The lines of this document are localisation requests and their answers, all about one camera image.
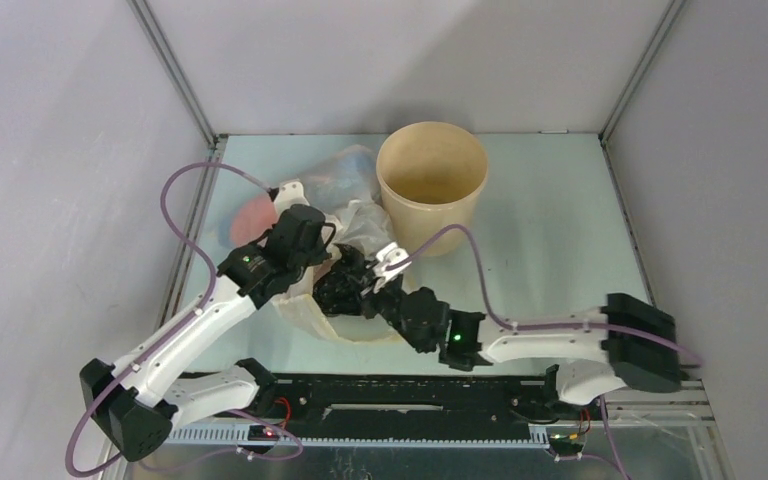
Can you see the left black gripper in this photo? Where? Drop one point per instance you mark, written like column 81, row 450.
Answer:
column 319, row 254

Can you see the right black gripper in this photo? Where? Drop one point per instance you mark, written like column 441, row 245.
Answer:
column 355, row 285

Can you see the black trash bag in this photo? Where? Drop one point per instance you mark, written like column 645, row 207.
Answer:
column 340, row 291

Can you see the clear plastic bag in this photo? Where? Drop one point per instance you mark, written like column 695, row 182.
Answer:
column 345, row 189

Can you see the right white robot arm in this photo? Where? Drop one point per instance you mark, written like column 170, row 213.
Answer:
column 623, row 343

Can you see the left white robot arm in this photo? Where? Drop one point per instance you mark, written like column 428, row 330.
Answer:
column 129, row 401

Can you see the beige plastic trash bin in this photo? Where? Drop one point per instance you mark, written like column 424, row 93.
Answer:
column 431, row 175

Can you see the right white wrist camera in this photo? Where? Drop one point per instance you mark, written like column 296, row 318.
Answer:
column 389, row 263

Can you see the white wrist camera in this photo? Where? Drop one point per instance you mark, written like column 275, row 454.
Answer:
column 389, row 263
column 287, row 194

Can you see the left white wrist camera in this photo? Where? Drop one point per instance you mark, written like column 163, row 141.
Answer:
column 287, row 194

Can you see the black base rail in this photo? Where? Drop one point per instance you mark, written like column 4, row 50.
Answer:
column 414, row 408

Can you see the left aluminium frame post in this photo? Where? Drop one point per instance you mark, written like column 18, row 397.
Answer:
column 169, row 61

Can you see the aluminium frame post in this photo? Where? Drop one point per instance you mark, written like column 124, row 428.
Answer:
column 169, row 61
column 652, row 48

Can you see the right aluminium frame post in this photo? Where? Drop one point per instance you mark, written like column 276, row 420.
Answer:
column 652, row 48

